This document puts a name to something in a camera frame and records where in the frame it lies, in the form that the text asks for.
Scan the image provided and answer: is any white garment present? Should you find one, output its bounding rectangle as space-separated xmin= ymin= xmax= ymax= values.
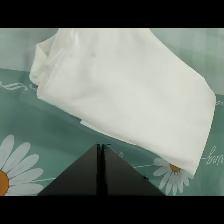
xmin=29 ymin=27 xmax=217 ymax=176

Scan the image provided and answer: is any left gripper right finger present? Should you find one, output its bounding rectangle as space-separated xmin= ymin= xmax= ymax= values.
xmin=100 ymin=143 xmax=166 ymax=197

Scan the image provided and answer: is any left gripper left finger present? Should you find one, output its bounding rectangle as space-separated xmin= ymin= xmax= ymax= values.
xmin=37 ymin=143 xmax=102 ymax=197

